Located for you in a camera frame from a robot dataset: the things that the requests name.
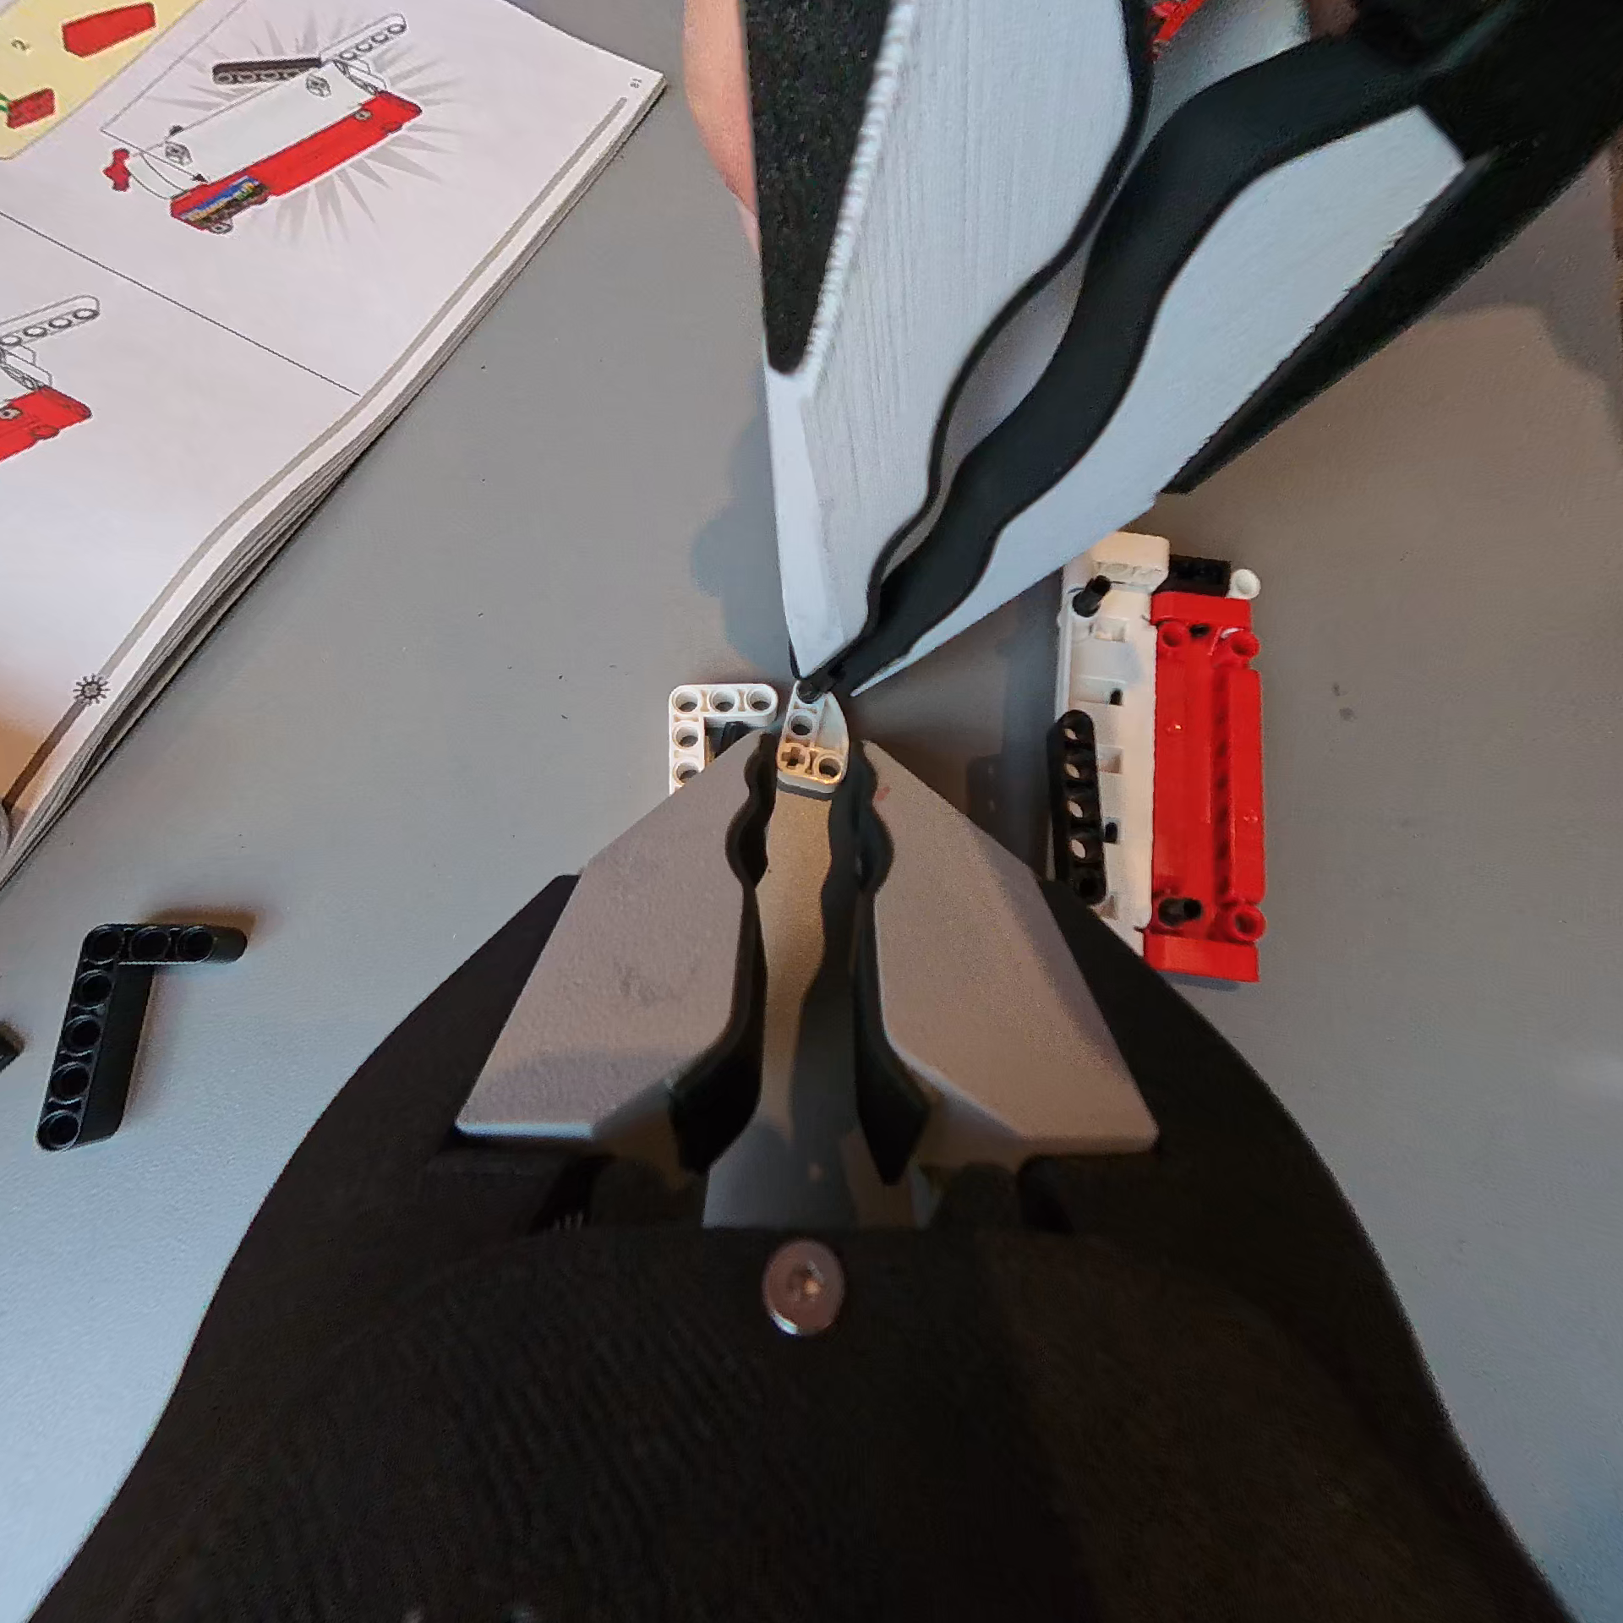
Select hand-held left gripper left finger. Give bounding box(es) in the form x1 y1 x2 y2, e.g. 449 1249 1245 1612
453 746 774 1179

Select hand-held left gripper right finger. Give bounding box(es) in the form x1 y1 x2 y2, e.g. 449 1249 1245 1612
822 744 1162 1185

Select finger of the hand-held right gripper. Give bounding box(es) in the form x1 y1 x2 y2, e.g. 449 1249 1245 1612
818 35 1464 698
764 0 1156 686

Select small white curved brick piece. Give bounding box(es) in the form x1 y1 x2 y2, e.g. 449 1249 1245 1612
774 688 849 797

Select person's right hand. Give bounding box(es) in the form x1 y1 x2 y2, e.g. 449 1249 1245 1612
683 0 764 256

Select black straight brick beam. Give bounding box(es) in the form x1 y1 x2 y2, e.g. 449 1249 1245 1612
1048 710 1116 905

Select white L-shaped brick beam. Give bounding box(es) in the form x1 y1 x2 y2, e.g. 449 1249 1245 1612
666 683 782 795

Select red and white brick panel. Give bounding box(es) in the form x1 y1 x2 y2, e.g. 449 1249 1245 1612
1054 534 1268 984

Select open instruction booklet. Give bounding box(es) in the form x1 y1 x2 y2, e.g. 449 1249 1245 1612
0 0 668 889

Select black L-shaped brick beam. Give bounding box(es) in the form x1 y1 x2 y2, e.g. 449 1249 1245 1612
34 924 250 1154

